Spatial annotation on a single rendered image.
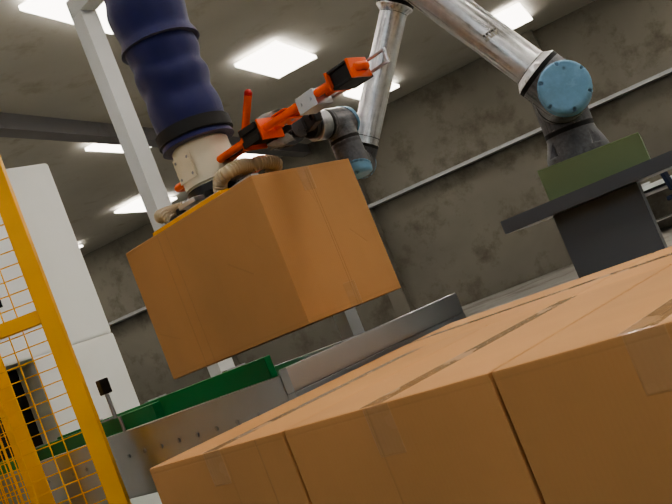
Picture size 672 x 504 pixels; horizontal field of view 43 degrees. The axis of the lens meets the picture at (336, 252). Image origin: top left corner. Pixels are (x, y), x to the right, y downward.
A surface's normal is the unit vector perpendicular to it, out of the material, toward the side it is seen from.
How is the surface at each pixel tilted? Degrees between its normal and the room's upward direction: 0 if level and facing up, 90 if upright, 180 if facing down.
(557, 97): 95
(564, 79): 95
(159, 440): 90
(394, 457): 90
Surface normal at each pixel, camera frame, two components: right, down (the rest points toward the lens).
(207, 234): -0.62, 0.19
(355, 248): 0.69, -0.33
